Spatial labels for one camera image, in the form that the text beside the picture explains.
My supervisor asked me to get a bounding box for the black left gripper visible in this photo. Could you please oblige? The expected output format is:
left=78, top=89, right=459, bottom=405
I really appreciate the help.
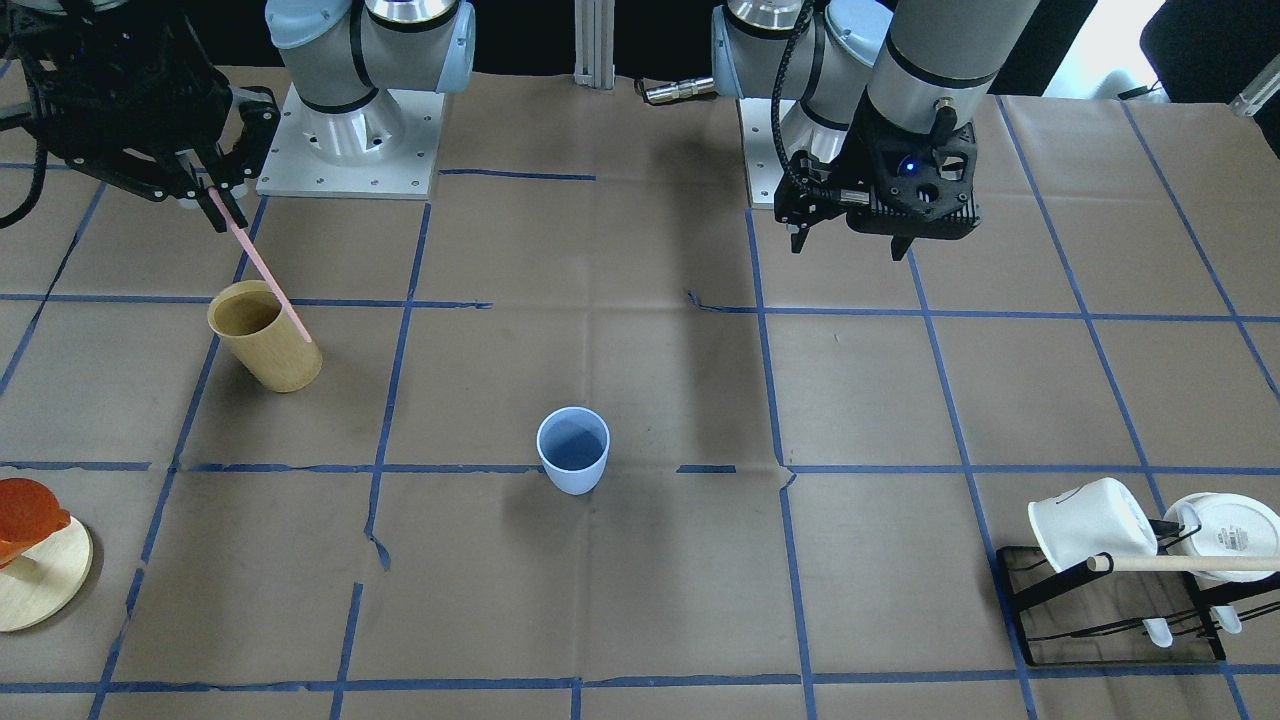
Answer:
left=774, top=100, right=982, bottom=263

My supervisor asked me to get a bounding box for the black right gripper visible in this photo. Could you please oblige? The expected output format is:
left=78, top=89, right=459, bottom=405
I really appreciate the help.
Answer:
left=20, top=20, right=282, bottom=206

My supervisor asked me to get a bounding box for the light blue plastic cup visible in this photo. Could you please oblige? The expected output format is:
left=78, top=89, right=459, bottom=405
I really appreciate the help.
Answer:
left=536, top=406, right=612, bottom=496

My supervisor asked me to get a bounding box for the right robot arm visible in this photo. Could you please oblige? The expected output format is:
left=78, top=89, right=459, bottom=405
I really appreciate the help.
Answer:
left=3, top=1, right=477, bottom=231

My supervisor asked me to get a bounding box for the bamboo wooden cup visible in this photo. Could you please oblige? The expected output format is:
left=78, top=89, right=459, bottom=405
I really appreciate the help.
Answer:
left=206, top=279, right=323, bottom=393

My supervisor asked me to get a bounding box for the orange cup on stand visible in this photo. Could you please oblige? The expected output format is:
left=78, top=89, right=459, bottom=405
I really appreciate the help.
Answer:
left=1, top=477, right=70, bottom=568

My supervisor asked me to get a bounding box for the white smiley mug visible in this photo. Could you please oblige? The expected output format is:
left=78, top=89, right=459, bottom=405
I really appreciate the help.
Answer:
left=1027, top=477, right=1158, bottom=573

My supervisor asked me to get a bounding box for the wooden rack dowel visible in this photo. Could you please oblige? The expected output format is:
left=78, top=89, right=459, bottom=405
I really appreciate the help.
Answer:
left=1085, top=553, right=1279, bottom=574

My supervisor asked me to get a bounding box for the wooden mug tree stand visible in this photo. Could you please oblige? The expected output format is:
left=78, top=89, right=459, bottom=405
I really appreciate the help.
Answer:
left=1, top=518, right=95, bottom=633

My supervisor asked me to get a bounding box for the aluminium frame post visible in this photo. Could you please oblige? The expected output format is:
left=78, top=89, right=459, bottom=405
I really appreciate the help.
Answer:
left=573, top=0, right=616, bottom=92

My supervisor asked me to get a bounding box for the black wire mug rack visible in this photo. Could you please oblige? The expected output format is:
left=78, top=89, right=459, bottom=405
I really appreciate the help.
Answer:
left=996, top=544, right=1225, bottom=667

